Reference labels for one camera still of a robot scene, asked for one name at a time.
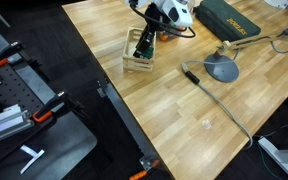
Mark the white metal table leg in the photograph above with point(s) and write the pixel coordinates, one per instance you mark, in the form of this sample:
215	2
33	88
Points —
280	156

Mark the black perforated mounting board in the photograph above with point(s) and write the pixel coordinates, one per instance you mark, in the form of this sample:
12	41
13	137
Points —
14	90

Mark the white round object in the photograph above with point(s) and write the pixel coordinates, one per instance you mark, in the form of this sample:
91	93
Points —
277	3

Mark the aluminium extrusion rail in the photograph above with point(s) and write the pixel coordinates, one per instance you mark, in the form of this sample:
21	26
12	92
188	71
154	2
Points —
4	125

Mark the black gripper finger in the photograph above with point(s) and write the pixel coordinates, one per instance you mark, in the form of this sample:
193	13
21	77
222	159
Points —
152	39
142	43

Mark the grey round lamp base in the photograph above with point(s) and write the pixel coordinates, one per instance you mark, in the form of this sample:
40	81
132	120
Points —
222	70

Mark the dark grey rounded plate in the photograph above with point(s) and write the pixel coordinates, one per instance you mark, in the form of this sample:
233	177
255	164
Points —
67	143

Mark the large green-faced rubik's cube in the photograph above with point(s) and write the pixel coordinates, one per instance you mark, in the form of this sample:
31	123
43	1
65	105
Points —
148	53

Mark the light wooden slatted crate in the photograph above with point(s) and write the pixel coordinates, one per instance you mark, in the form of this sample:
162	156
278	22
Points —
130	61

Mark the dark green zipped case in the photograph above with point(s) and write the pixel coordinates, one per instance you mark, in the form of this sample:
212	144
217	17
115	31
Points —
225	20

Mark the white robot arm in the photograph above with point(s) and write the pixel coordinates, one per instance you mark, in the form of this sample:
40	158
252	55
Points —
177	11

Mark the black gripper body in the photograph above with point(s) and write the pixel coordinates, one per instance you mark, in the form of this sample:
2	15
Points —
153	16

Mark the small clear plastic cup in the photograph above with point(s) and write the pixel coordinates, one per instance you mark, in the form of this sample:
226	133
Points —
206	124

